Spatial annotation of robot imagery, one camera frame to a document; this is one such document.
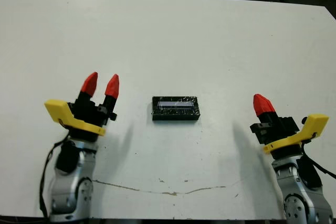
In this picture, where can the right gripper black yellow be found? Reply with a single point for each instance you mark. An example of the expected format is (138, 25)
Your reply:
(278, 129)

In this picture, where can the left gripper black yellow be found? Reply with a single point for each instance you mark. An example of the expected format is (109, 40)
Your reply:
(86, 115)

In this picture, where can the black foil-wrapped box lid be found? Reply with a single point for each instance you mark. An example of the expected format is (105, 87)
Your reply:
(176, 115)

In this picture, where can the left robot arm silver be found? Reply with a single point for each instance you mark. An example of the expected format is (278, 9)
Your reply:
(68, 190)

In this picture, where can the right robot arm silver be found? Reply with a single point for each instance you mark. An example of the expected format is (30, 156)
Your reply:
(299, 195)

